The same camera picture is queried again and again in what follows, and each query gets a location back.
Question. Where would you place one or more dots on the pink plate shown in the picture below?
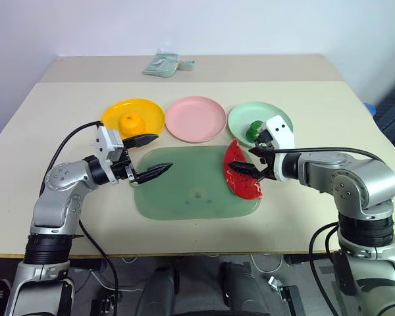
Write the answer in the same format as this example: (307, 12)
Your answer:
(195, 118)

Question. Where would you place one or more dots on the green cutting mat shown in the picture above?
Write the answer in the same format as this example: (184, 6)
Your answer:
(191, 177)

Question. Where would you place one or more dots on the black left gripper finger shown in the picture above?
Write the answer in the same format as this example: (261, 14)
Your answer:
(154, 172)
(141, 140)

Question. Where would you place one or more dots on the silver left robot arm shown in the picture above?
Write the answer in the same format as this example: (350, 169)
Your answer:
(62, 177)

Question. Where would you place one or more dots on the light green plate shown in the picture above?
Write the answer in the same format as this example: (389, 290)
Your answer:
(247, 113)

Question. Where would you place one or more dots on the orange mandarin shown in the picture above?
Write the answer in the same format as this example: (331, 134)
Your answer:
(131, 125)

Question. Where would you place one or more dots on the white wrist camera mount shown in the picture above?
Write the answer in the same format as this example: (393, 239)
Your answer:
(281, 131)
(105, 145)

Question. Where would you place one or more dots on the red watermelon slice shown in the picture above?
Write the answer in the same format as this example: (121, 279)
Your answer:
(235, 151)

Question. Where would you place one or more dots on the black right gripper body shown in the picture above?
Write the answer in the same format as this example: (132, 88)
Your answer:
(265, 140)

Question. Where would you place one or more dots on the green toy vegetable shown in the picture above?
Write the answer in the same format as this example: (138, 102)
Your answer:
(253, 130)

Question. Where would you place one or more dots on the dark rounded shape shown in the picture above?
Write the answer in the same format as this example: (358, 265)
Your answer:
(159, 289)
(240, 289)

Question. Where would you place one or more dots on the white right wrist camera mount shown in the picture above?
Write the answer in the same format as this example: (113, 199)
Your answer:
(281, 131)

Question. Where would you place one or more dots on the small teal plastic item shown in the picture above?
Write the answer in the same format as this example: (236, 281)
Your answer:
(187, 64)

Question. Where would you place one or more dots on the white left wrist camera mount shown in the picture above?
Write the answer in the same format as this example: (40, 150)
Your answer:
(105, 145)

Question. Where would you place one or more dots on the silver metal clamp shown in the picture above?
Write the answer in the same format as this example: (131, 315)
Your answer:
(275, 283)

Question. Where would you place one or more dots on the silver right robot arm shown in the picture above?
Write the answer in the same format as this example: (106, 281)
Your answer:
(349, 177)

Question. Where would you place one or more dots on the blue object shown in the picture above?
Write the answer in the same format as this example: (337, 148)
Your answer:
(370, 108)

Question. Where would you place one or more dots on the black metal bracket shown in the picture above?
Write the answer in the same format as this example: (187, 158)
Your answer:
(291, 299)

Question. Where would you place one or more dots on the yellow plate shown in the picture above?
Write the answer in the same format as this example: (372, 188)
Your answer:
(145, 108)

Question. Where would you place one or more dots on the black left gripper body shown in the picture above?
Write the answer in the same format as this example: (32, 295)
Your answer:
(120, 169)

